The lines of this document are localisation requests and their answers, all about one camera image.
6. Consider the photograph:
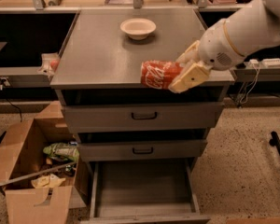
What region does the grey top drawer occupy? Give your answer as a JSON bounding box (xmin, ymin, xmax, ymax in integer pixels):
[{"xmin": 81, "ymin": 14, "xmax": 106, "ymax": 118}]
[{"xmin": 63, "ymin": 102, "xmax": 223, "ymax": 133}]

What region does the white paper bowl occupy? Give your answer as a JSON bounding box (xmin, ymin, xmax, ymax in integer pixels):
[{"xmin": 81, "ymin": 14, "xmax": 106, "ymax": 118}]
[{"xmin": 120, "ymin": 18, "xmax": 156, "ymax": 40}]

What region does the green snack bag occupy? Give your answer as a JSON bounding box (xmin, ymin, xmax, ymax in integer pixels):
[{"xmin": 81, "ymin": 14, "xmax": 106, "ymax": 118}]
[{"xmin": 43, "ymin": 143, "xmax": 79, "ymax": 161}]

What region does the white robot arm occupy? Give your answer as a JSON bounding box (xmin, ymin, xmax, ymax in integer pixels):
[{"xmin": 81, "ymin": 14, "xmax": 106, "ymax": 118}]
[{"xmin": 169, "ymin": 0, "xmax": 280, "ymax": 93}]

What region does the grey drawer cabinet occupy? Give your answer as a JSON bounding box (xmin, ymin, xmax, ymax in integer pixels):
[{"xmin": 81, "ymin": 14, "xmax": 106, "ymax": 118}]
[{"xmin": 49, "ymin": 7, "xmax": 236, "ymax": 173}]

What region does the grey middle drawer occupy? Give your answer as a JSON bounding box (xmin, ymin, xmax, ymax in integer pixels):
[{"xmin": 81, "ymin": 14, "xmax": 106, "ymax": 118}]
[{"xmin": 77, "ymin": 140, "xmax": 207, "ymax": 161}]

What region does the grey metal rod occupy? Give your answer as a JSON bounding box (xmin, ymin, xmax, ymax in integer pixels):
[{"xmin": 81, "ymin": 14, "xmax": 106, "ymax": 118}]
[{"xmin": 0, "ymin": 161, "xmax": 77, "ymax": 187}]

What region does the red coke can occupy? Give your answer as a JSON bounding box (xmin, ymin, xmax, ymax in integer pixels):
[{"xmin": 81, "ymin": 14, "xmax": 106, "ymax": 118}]
[{"xmin": 141, "ymin": 60, "xmax": 183, "ymax": 90}]

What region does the yellow snack packet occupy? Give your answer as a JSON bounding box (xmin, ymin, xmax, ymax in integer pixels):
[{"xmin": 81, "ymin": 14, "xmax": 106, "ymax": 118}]
[{"xmin": 31, "ymin": 174, "xmax": 65, "ymax": 189}]

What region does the white power strip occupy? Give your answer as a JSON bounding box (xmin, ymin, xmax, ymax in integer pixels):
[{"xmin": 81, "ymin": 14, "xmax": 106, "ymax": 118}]
[{"xmin": 261, "ymin": 58, "xmax": 280, "ymax": 67}]

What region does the brown cardboard box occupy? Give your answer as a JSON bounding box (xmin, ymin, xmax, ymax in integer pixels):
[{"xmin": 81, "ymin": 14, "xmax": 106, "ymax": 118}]
[{"xmin": 0, "ymin": 101, "xmax": 90, "ymax": 224}]

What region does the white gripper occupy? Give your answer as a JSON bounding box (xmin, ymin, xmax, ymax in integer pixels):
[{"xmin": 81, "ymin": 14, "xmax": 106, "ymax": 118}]
[{"xmin": 169, "ymin": 19, "xmax": 245, "ymax": 93}]

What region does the black cable with plug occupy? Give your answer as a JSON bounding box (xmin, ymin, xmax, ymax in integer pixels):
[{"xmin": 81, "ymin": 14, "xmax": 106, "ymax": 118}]
[{"xmin": 0, "ymin": 76, "xmax": 24, "ymax": 123}]

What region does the grey open bottom drawer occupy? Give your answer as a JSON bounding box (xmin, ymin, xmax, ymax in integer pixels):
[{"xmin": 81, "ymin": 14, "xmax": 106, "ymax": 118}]
[{"xmin": 80, "ymin": 159, "xmax": 210, "ymax": 224}]

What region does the clear plastic container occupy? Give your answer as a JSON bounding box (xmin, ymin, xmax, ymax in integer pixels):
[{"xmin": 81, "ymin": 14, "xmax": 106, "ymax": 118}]
[{"xmin": 37, "ymin": 52, "xmax": 60, "ymax": 77}]

